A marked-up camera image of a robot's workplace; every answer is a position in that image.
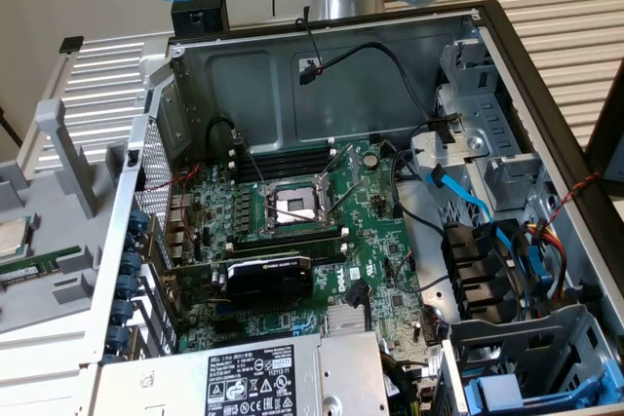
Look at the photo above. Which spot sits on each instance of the blue disk caddy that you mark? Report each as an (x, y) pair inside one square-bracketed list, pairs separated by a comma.
[(502, 389)]

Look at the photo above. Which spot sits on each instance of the black RAM slot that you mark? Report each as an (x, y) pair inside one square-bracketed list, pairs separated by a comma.
[(287, 168), (287, 239), (322, 254), (287, 155)]

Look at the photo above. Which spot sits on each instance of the CPU socket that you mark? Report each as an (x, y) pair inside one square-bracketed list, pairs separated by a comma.
[(292, 206)]

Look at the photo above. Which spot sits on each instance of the metal locking lever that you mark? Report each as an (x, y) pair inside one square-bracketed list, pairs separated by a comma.
[(253, 162), (342, 198)]

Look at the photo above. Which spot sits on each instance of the metal socket cover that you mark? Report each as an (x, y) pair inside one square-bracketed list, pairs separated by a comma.
[(354, 167)]

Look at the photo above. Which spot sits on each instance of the round coin battery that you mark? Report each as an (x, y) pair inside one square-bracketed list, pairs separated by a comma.
[(371, 160)]

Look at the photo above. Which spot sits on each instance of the green motherboard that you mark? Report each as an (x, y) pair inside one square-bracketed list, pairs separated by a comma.
[(370, 240)]

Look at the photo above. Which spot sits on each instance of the black graphics card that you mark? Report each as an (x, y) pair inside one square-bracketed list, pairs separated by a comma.
[(268, 282)]

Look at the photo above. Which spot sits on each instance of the open grey PC case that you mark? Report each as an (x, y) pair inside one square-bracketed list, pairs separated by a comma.
[(244, 89)]

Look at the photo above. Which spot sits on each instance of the silver chipset heatsink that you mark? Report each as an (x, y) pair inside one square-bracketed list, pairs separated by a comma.
[(343, 321)]

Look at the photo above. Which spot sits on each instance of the dark blue slot latch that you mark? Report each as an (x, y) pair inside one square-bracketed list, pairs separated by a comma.
[(134, 243), (128, 286), (123, 312), (139, 219), (117, 338), (130, 262)]

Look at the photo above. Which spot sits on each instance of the silver optical drive cage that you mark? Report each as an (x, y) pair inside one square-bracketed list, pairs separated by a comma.
[(480, 114)]

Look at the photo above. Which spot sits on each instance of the black clamp block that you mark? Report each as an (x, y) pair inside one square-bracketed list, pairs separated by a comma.
[(200, 16)]

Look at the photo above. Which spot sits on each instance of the grey parts rack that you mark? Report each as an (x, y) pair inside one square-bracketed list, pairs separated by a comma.
[(68, 158)]

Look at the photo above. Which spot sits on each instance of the silver power supply with label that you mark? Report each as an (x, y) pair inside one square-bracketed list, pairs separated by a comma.
[(170, 387)]

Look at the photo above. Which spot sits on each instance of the green RAM stick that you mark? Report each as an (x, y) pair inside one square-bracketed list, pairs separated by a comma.
[(29, 267)]

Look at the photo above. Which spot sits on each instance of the silver CPU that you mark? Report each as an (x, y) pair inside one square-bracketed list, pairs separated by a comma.
[(12, 238)]

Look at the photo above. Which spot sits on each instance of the white case fixture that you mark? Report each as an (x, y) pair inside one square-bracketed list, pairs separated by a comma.
[(44, 367)]

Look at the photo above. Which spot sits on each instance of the black plastic air duct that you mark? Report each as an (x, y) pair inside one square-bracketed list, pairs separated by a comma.
[(468, 265)]

